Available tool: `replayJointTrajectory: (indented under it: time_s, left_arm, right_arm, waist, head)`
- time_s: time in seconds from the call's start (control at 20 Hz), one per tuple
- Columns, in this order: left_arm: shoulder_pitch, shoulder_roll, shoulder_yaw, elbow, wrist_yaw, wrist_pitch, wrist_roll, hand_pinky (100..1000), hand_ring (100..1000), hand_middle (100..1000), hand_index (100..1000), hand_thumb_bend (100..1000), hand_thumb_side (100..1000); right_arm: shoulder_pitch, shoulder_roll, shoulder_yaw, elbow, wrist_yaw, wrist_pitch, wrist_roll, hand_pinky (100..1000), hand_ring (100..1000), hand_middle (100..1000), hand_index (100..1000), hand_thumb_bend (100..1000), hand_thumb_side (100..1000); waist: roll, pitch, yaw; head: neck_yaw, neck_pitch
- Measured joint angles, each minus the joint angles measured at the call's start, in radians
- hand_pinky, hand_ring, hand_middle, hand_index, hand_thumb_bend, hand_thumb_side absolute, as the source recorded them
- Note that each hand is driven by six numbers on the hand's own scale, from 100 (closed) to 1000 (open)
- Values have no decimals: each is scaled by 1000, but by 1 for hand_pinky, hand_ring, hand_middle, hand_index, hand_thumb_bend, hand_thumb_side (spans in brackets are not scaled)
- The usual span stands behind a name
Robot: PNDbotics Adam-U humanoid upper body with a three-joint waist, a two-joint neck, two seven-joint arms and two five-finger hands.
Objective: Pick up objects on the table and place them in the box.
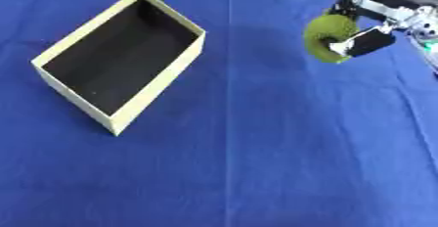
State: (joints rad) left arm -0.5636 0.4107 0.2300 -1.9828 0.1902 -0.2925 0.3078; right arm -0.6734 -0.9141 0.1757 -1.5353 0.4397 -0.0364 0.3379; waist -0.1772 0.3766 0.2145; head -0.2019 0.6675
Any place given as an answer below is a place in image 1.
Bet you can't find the tan cardboard box black inside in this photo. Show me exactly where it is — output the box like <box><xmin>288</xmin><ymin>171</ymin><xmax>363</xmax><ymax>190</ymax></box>
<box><xmin>28</xmin><ymin>0</ymin><xmax>207</xmax><ymax>137</ymax></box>

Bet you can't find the green round soft toy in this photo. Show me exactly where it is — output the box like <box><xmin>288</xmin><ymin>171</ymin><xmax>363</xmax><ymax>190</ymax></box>
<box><xmin>302</xmin><ymin>14</ymin><xmax>362</xmax><ymax>65</ymax></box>

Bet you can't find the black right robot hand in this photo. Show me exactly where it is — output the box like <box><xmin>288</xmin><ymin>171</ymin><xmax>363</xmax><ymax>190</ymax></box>
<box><xmin>325</xmin><ymin>0</ymin><xmax>426</xmax><ymax>59</ymax></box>

